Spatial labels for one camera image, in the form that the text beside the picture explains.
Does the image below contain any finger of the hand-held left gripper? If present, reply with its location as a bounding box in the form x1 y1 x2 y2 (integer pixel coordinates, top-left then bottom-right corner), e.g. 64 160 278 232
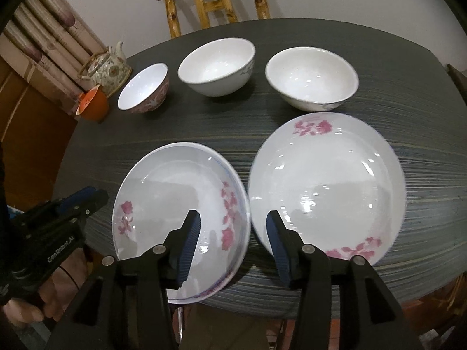
55 187 96 214
55 189 109 234

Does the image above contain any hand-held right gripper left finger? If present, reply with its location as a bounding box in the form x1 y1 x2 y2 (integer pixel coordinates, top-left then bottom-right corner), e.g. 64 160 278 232
44 209 202 350

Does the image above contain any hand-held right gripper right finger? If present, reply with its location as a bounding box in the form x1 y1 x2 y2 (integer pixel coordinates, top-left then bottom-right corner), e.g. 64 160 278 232
266 210 424 350

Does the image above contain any small white pink-flowered plate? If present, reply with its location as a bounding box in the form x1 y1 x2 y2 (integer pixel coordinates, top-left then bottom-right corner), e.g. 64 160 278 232
111 142 252 304

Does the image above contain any large white pink-flowered plate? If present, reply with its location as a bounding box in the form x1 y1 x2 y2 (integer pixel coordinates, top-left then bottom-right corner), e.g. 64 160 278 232
247 112 406 267

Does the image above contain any pink patterned bowl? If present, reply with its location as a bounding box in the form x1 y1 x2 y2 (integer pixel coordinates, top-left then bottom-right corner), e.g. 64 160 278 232
117 63 170 114

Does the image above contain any wide white bowl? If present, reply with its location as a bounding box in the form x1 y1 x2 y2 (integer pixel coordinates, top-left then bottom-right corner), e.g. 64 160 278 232
265 46 360 112

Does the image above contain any deep white bowl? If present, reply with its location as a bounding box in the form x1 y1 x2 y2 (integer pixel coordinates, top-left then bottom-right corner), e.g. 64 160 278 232
177 37 256 97

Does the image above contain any person's left hand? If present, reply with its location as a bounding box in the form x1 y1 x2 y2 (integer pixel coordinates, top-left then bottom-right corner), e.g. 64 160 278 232
2 277 79 327

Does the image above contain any orange cup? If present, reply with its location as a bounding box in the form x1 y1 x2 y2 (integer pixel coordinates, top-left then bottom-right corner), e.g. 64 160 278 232
75 85 110 122

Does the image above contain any floral ceramic teapot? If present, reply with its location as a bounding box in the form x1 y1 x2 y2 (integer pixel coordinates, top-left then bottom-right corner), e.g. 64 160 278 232
80 41 133 95

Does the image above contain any beige patterned curtain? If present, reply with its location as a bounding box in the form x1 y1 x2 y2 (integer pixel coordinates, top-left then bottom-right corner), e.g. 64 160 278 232
0 0 110 117

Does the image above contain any bamboo chair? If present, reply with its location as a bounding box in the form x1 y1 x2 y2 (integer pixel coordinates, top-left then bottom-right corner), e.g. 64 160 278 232
419 273 466 336
155 0 272 39

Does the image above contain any dark wooden furniture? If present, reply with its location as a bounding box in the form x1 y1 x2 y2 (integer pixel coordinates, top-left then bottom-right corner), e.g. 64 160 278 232
447 64 467 106

